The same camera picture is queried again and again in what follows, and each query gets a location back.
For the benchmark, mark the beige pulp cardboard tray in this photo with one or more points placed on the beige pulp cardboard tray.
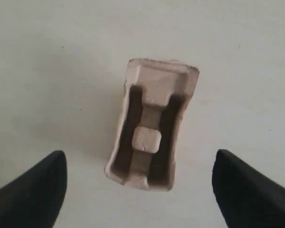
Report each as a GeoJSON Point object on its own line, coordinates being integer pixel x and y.
{"type": "Point", "coordinates": [156, 96]}

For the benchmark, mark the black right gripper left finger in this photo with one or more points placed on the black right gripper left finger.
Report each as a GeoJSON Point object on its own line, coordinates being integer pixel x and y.
{"type": "Point", "coordinates": [34, 199]}

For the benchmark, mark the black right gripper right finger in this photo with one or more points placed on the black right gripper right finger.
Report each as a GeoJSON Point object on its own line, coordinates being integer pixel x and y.
{"type": "Point", "coordinates": [246, 197]}

